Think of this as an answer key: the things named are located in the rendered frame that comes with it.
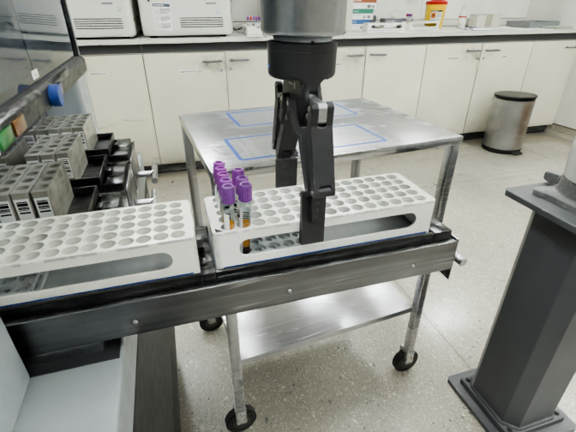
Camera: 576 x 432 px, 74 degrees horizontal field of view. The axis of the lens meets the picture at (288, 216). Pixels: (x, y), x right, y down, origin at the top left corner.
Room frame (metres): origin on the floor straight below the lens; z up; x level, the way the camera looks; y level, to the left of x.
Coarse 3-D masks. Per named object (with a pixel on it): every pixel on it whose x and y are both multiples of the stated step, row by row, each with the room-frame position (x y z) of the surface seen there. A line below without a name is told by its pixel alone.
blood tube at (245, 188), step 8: (240, 184) 0.38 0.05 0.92; (248, 184) 0.39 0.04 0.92; (240, 192) 0.38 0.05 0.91; (248, 192) 0.38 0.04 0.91; (240, 200) 0.38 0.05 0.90; (248, 200) 0.38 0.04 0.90; (240, 208) 0.39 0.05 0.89; (248, 208) 0.38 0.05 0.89; (240, 216) 0.39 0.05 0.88; (248, 216) 0.38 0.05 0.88; (240, 224) 0.39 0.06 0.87; (248, 224) 0.38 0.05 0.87; (248, 240) 0.38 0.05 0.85; (240, 248) 0.39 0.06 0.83; (248, 248) 0.39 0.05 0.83
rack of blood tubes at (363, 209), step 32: (256, 192) 0.48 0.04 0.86; (288, 192) 0.49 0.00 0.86; (352, 192) 0.48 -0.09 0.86; (384, 192) 0.49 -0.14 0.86; (416, 192) 0.48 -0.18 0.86; (256, 224) 0.40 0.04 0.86; (288, 224) 0.39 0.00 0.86; (352, 224) 0.49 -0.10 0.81; (384, 224) 0.49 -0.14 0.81; (416, 224) 0.45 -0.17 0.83; (224, 256) 0.37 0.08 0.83; (256, 256) 0.38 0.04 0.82
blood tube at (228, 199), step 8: (224, 184) 0.38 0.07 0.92; (232, 184) 0.39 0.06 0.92; (224, 192) 0.38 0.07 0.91; (232, 192) 0.38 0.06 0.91; (224, 200) 0.38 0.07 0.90; (232, 200) 0.38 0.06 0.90; (224, 208) 0.38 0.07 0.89; (232, 208) 0.38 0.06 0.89; (224, 216) 0.38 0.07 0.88; (232, 216) 0.38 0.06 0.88; (224, 224) 0.38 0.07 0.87; (232, 224) 0.38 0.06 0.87
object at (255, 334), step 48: (192, 144) 0.86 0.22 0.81; (240, 144) 0.82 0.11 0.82; (336, 144) 0.82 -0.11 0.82; (384, 144) 0.82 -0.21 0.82; (432, 144) 0.84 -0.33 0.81; (192, 192) 1.05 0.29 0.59; (384, 288) 0.97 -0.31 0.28; (240, 336) 0.77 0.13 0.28; (288, 336) 0.77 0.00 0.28; (240, 384) 0.67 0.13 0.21
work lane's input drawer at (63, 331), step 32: (320, 256) 0.40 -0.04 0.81; (352, 256) 0.41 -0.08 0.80; (384, 256) 0.41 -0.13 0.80; (416, 256) 0.43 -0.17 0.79; (448, 256) 0.44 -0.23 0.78; (128, 288) 0.33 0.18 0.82; (160, 288) 0.34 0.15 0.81; (192, 288) 0.35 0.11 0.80; (224, 288) 0.35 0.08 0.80; (256, 288) 0.36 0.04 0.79; (288, 288) 0.38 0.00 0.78; (320, 288) 0.39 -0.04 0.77; (352, 288) 0.40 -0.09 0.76; (32, 320) 0.30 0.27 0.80; (64, 320) 0.30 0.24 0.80; (96, 320) 0.31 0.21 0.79; (128, 320) 0.32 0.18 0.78; (160, 320) 0.33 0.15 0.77; (192, 320) 0.34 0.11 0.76; (32, 352) 0.29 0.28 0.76
